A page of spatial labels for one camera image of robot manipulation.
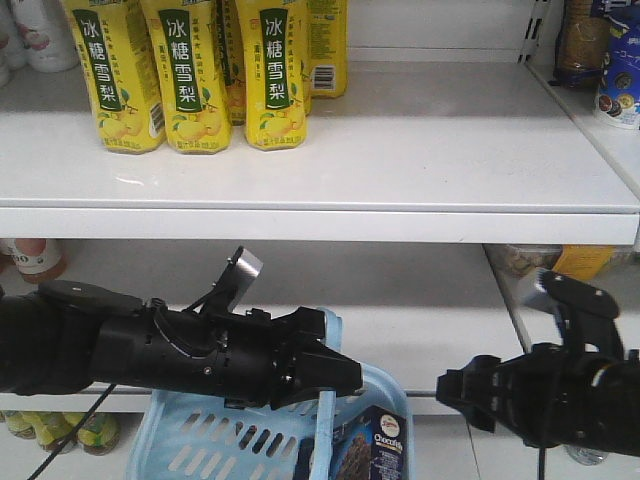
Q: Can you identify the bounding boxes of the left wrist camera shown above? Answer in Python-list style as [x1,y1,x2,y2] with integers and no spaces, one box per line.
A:
[208,246,263,312]

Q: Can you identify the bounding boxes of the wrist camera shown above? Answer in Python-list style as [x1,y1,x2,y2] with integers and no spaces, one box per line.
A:
[517,268,623,356]
[208,246,263,312]

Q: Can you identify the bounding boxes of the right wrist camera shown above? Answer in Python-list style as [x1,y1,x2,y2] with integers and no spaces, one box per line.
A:
[517,268,623,356]

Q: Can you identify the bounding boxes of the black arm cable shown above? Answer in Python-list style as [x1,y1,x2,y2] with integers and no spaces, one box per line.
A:
[29,383,114,480]

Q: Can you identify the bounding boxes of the clear cookie tub yellow label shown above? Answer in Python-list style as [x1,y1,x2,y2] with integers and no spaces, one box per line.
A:
[485,244,639,281]

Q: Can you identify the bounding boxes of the peach drink bottle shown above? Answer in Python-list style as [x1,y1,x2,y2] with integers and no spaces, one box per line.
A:
[1,238,67,284]

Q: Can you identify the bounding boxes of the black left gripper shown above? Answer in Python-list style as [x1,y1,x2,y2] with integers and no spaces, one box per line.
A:
[89,302,362,410]

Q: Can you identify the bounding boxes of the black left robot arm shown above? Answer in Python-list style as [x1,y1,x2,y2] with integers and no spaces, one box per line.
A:
[1,280,363,409]

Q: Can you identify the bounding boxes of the blue white cookie cup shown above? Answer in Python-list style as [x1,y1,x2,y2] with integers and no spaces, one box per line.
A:
[593,2,639,131]

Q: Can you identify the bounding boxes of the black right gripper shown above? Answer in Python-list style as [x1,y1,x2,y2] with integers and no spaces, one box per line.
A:
[436,343,630,448]

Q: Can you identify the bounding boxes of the yellow pear drink bottle left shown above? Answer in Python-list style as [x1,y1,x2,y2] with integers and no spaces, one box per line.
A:
[61,1,165,154]

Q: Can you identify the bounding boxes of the blue chocolate cookie box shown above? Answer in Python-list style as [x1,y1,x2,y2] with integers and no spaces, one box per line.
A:
[294,402,405,480]

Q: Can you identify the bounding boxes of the brown biscuit pack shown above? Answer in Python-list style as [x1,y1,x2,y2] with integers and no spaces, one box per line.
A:
[553,0,609,88]

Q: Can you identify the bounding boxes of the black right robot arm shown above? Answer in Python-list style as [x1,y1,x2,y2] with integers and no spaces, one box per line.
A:
[436,343,639,456]

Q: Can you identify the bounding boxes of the yellow pear drink bottle rear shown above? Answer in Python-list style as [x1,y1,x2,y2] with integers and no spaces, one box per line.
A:
[308,0,348,98]

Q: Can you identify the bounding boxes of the yellow pear drink bottle right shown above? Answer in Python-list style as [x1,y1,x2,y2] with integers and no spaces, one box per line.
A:
[236,1,308,151]

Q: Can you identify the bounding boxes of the yellow pear drink bottle middle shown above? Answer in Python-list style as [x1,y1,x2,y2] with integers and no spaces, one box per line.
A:
[140,1,232,155]

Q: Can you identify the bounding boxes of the yellow pear drink bottle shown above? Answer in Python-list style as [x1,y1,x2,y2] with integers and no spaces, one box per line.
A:
[308,0,348,98]
[140,1,232,155]
[236,1,308,151]
[61,1,165,154]

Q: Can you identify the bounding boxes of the white supermarket shelf unit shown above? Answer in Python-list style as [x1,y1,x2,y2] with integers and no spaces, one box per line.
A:
[1,1,639,479]

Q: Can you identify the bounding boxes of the light blue plastic basket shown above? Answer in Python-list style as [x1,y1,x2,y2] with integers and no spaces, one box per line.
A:
[124,364,416,479]

